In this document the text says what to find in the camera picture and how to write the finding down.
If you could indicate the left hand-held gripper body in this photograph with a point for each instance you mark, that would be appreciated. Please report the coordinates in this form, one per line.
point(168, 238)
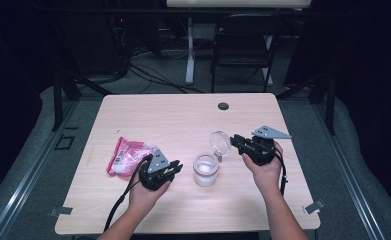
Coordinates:
point(156, 170)

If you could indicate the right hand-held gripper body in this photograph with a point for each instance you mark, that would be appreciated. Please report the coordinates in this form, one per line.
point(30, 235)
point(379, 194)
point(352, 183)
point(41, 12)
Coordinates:
point(261, 151)

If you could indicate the clear glass jar with lid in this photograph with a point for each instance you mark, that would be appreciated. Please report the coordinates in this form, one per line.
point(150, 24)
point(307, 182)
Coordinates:
point(205, 173)

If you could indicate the pink snack bag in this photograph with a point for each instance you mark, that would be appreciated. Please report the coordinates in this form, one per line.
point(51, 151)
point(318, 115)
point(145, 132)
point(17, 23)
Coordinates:
point(128, 156)

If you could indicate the person's right hand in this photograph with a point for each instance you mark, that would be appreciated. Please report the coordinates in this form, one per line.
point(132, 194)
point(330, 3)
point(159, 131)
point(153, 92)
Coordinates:
point(268, 180)

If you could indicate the person's left hand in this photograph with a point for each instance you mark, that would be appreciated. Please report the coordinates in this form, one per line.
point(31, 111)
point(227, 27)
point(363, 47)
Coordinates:
point(143, 201)

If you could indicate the black round table grommet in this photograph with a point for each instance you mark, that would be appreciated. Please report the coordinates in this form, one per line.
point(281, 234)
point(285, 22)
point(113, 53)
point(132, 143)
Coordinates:
point(223, 106)

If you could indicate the grey tape piece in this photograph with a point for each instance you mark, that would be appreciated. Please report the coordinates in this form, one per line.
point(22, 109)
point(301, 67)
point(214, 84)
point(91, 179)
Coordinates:
point(313, 206)
point(61, 211)

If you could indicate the white desk leg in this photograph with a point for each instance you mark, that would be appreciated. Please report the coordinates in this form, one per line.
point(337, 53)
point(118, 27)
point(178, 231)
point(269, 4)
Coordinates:
point(268, 66)
point(190, 53)

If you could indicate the black metal stand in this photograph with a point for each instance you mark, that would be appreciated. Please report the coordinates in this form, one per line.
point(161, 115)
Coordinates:
point(58, 100)
point(330, 103)

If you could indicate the black folding chair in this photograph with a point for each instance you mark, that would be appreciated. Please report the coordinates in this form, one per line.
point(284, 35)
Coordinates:
point(243, 43)

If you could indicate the grey box under desk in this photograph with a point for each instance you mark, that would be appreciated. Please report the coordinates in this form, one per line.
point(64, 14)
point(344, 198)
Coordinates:
point(203, 31)

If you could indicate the white desk top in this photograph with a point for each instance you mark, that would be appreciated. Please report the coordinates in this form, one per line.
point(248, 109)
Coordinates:
point(236, 3)

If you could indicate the aluminium floor rail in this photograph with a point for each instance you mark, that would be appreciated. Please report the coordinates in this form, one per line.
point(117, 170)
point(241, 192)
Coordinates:
point(349, 180)
point(23, 186)

